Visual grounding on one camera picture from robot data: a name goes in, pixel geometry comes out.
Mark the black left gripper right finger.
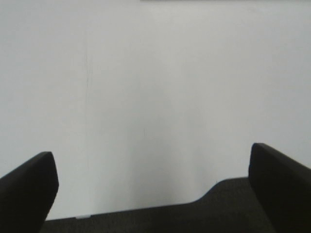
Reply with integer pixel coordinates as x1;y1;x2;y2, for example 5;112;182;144
248;143;311;233

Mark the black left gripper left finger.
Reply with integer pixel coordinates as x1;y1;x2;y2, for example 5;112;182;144
0;151;59;233

